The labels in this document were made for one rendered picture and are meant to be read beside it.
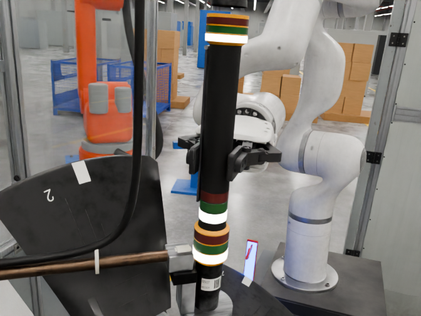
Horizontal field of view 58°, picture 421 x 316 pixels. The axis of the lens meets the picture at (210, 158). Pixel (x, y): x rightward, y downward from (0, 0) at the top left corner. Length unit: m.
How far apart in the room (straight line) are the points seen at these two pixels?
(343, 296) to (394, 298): 1.57
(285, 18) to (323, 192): 0.47
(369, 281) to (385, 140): 1.20
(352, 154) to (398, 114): 1.29
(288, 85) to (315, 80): 6.94
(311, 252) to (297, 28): 0.61
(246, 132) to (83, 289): 0.28
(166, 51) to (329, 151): 7.47
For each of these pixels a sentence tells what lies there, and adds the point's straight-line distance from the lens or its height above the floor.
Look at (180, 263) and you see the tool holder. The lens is 0.46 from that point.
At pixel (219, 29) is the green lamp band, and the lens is 0.39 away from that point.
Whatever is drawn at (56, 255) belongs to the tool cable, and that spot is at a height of 1.39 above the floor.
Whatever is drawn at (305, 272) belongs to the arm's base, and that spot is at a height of 1.02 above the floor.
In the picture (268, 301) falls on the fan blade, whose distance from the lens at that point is 0.77.
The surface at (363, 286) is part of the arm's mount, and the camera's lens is 1.18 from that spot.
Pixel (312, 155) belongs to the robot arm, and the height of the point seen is 1.35.
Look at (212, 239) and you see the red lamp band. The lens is 0.45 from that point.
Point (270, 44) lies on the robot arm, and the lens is 0.70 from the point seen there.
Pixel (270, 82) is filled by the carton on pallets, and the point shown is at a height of 0.73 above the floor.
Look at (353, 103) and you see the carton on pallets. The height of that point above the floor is 0.39.
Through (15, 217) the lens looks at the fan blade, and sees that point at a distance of 0.53.
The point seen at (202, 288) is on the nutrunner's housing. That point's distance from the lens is 0.49.
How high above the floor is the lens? 1.63
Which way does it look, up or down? 19 degrees down
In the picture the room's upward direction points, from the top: 4 degrees clockwise
